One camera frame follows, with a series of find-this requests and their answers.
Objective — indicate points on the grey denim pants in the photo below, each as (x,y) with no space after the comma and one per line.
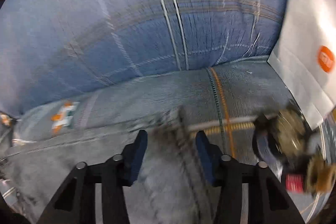
(170,188)

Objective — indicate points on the grey star-patterned bed sheet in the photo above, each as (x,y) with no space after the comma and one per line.
(224,105)

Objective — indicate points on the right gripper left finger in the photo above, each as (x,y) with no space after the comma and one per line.
(74,200)

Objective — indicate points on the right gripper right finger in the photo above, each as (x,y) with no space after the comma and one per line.
(252,190)

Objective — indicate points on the white paper bag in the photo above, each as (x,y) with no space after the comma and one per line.
(304,56)

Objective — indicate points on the blue plaid quilt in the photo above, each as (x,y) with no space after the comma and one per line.
(55,49)

